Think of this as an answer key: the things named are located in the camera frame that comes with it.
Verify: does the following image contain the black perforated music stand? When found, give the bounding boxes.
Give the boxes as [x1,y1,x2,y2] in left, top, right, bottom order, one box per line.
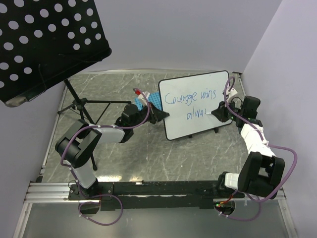
[0,0,111,108]

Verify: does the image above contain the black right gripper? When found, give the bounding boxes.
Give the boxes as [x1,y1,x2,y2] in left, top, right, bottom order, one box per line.
[211,98,243,122]

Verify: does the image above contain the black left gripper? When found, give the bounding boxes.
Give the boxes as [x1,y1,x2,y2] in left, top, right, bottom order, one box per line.
[131,102,169,129]

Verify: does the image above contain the aluminium extrusion frame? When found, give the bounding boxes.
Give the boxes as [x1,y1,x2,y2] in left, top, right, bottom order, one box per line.
[13,86,69,238]

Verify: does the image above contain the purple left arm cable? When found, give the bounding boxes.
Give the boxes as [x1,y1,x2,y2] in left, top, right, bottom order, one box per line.
[60,87,152,227]

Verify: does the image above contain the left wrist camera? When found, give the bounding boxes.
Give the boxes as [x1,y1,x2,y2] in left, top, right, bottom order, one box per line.
[133,88,150,105]

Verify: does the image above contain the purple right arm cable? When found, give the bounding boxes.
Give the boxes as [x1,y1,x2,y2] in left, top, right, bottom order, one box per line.
[217,76,298,221]

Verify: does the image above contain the white whiteboard black frame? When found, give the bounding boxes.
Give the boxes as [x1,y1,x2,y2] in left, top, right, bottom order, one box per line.
[158,71,232,140]

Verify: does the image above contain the blue studded building plate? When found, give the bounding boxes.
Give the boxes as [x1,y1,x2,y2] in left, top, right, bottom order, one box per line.
[134,92,162,111]

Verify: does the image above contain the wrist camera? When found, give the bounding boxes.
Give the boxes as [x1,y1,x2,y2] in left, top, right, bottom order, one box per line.
[223,88,238,103]
[133,88,150,105]

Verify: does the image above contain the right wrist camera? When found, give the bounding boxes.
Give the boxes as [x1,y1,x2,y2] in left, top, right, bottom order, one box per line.
[223,88,238,103]

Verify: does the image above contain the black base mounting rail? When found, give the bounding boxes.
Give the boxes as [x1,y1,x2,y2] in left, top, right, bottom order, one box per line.
[68,180,234,211]

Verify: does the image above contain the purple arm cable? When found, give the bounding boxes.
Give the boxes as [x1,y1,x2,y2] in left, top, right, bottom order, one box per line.
[217,76,298,221]
[60,87,152,227]

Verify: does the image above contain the black tripod stand legs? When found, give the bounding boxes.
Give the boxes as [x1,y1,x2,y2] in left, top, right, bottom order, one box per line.
[57,78,124,171]

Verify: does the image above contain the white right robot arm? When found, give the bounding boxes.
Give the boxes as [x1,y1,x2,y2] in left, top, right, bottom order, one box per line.
[211,96,285,198]

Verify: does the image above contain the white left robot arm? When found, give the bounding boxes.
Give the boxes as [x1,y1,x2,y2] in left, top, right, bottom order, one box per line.
[55,103,169,199]

